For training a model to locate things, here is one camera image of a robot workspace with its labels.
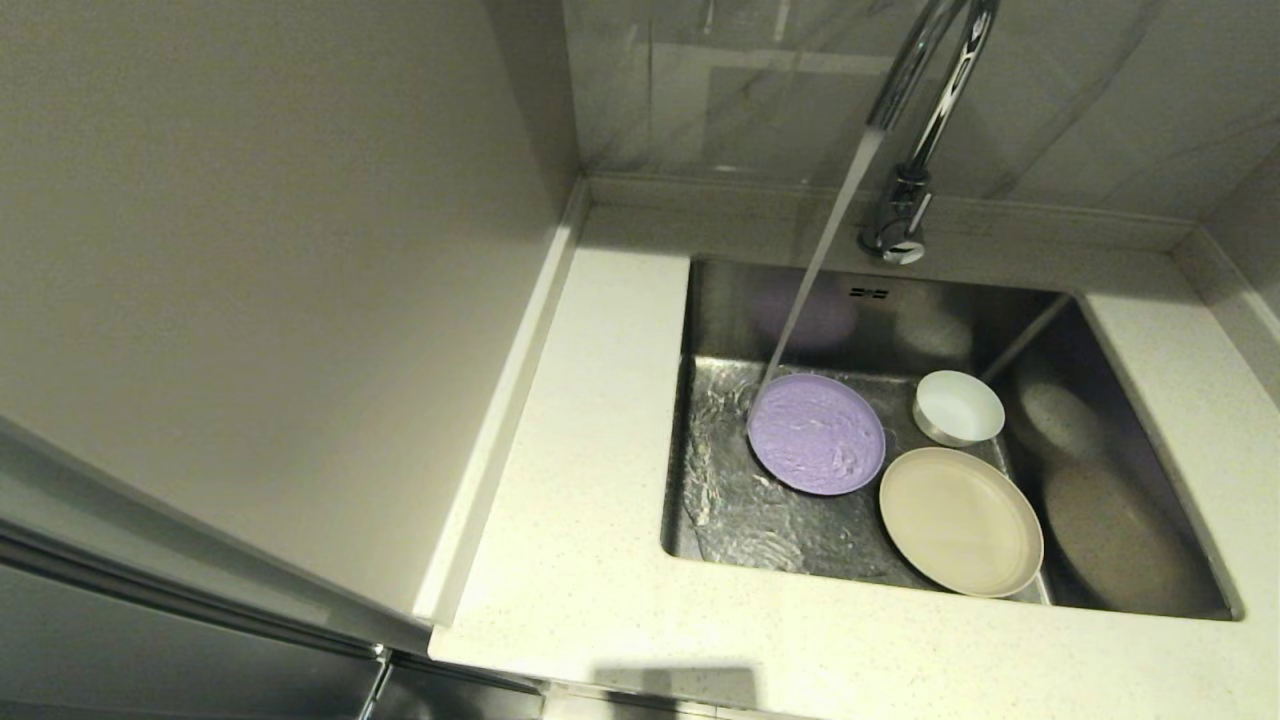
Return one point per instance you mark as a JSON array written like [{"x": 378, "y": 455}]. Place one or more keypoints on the purple plate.
[{"x": 815, "y": 435}]

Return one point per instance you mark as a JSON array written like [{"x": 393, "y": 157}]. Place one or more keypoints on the white bowl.
[{"x": 958, "y": 408}]

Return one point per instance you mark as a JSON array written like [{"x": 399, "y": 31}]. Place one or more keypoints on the beige plate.
[{"x": 960, "y": 520}]

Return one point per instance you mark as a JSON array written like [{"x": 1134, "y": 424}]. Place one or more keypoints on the stainless steel sink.
[{"x": 1120, "y": 400}]

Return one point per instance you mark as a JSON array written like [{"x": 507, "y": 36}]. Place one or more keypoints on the running water stream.
[{"x": 820, "y": 260}]

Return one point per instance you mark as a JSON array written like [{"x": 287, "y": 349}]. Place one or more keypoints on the under-counter cabinet front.
[{"x": 460, "y": 698}]

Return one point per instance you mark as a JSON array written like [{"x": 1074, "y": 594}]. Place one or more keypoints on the beige tall cabinet panel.
[{"x": 250, "y": 250}]

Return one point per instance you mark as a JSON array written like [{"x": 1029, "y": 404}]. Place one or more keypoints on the chrome gooseneck faucet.
[{"x": 950, "y": 80}]

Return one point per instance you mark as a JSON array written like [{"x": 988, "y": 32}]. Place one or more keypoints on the grey glossy cabinet door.
[{"x": 150, "y": 660}]

